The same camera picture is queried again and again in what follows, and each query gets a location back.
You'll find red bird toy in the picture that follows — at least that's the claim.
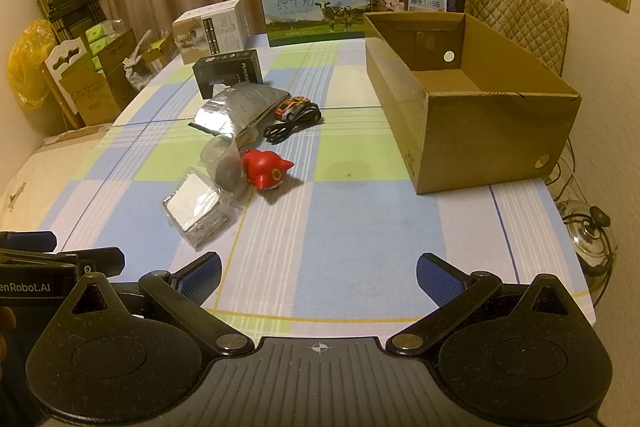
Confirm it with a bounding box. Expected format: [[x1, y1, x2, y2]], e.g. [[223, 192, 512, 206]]
[[241, 149, 296, 192]]

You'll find crumpled clear plastic bag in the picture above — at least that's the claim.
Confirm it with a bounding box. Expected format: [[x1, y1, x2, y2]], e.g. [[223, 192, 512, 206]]
[[122, 30, 155, 90]]

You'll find green milk carton box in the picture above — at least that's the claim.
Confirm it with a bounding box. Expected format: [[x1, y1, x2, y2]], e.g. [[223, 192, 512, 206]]
[[257, 0, 372, 48]]

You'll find brown cardboard box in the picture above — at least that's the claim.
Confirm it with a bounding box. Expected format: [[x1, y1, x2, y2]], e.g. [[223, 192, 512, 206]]
[[362, 11, 583, 195]]

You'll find clear plastic cup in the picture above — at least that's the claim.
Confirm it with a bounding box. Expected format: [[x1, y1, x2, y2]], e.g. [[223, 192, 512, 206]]
[[200, 136, 246, 190]]

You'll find black product box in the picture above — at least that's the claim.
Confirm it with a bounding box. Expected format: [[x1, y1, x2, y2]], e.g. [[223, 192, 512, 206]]
[[192, 49, 264, 100]]

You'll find brown carton with green packets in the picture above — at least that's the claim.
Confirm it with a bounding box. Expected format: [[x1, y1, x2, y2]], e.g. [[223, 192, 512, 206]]
[[42, 23, 141, 128]]

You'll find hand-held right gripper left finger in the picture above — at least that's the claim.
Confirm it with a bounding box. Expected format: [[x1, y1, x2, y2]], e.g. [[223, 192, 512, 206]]
[[65, 251, 256, 358]]

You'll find white product box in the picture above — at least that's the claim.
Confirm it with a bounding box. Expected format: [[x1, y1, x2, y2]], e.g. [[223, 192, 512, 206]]
[[172, 0, 247, 65]]

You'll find small brown carton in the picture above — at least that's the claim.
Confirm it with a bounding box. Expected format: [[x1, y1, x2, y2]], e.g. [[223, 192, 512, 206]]
[[141, 34, 177, 75]]

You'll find beige quilted chair cover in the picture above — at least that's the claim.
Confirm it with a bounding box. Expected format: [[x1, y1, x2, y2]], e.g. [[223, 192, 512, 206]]
[[457, 0, 571, 78]]

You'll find glass pot lid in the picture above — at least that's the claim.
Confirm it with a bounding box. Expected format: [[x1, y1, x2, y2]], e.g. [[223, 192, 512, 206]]
[[560, 199, 618, 275]]

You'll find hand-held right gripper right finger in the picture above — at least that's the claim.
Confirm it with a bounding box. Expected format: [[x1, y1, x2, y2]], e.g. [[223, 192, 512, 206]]
[[385, 251, 576, 358]]

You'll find orange toy car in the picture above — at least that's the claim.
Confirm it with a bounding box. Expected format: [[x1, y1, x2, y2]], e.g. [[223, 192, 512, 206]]
[[274, 96, 311, 120]]

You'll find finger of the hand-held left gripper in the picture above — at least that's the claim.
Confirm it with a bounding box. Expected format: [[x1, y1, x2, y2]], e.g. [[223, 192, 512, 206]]
[[0, 247, 126, 281], [0, 230, 59, 253]]

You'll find yellow plastic bag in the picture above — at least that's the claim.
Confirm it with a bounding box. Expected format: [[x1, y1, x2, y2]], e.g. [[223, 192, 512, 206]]
[[7, 19, 56, 110]]

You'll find black floor cable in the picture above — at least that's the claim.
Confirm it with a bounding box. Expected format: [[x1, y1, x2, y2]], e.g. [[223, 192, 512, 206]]
[[542, 152, 583, 202]]

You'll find clear square plastic case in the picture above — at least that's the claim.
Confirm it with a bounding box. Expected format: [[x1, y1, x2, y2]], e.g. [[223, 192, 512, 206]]
[[161, 167, 236, 249]]

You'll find silver foil bag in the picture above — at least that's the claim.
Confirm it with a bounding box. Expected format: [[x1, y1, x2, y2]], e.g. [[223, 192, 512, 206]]
[[189, 82, 292, 148]]

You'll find beige flat sheet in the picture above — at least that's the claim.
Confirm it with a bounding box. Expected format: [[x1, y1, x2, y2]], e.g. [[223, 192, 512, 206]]
[[0, 124, 118, 230]]

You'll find checkered tablecloth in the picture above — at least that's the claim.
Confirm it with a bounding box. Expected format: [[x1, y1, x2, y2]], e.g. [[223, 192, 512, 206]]
[[0, 32, 598, 328]]

